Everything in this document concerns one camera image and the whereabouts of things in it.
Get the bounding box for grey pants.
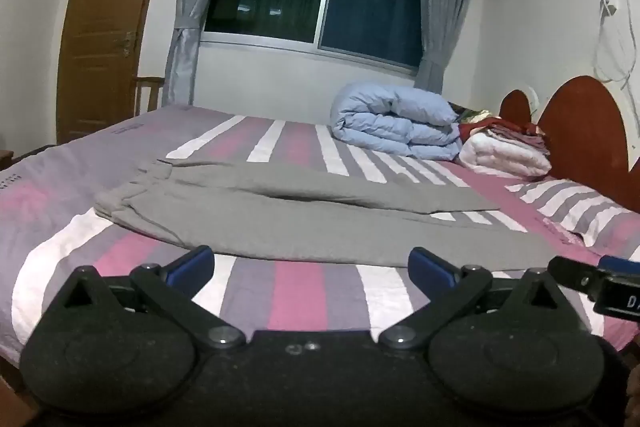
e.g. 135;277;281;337
94;160;555;271

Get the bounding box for striped pillow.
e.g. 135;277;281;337
506;179;639;262

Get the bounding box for folded white pink blanket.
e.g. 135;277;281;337
457;131;551;180

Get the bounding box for red wooden headboard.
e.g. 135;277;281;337
499;74;640;212

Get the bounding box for red folded clothes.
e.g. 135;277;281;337
458;109;547;154

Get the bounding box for folded light blue duvet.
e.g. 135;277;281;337
330;82;462;161

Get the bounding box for wooden chair by curtain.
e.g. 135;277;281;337
134;76;165;116

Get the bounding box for brown wooden door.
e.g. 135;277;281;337
55;0;150;144

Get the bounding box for wall socket with cables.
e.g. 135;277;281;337
592;0;639;108

